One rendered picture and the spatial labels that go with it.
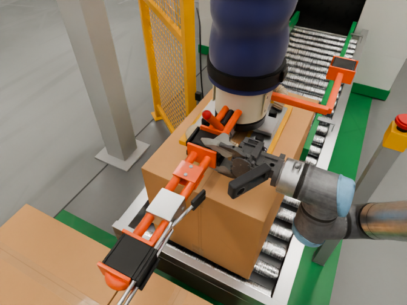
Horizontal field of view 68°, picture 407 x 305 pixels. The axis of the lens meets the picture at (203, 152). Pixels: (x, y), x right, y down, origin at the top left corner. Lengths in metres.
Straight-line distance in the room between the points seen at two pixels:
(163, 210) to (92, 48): 1.25
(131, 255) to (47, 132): 2.23
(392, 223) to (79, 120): 2.46
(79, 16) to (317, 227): 1.43
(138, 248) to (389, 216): 0.52
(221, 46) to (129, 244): 0.52
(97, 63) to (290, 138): 1.16
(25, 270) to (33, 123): 1.74
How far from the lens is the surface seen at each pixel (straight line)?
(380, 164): 1.27
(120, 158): 2.31
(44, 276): 1.35
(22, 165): 2.58
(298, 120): 1.13
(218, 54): 0.82
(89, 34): 1.74
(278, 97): 0.99
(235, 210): 0.84
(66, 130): 2.73
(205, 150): 0.76
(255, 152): 0.75
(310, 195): 0.73
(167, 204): 0.68
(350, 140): 2.67
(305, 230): 0.82
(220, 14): 0.78
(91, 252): 1.32
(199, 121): 1.04
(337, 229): 0.83
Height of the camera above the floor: 1.67
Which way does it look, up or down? 47 degrees down
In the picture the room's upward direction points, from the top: straight up
